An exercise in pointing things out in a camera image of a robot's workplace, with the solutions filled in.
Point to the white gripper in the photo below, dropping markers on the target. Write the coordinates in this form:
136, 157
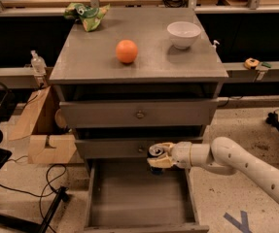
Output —
181, 153

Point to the dark pepsi can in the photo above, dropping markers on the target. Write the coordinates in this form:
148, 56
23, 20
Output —
154, 152

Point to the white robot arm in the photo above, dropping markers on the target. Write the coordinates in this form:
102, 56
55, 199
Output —
223, 156

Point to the grey top drawer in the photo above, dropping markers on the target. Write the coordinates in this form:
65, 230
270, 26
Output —
136, 113

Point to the grey middle drawer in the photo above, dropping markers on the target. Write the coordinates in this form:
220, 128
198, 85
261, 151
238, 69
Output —
123, 147

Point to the grey open bottom drawer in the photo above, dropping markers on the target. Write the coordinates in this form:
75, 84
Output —
124, 196

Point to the grey drawer cabinet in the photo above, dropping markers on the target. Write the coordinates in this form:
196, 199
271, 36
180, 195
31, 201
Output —
87, 68

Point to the orange fruit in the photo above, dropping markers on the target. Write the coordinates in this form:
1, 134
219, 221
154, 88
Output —
126, 51

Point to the cardboard box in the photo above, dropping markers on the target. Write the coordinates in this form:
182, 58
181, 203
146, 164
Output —
41, 122

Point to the white bowl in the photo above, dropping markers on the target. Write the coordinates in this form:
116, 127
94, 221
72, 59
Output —
183, 34

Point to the small white pump bottle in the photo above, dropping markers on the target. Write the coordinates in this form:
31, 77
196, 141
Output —
215, 44

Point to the green marker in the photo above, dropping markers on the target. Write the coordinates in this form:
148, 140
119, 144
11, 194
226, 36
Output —
267, 65

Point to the green chip bag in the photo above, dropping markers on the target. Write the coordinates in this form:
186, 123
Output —
90, 17

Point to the clear sanitizer bottle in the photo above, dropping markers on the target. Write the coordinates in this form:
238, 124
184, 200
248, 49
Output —
38, 63

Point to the black stand frame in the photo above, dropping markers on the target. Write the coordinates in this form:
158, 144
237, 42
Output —
19, 224

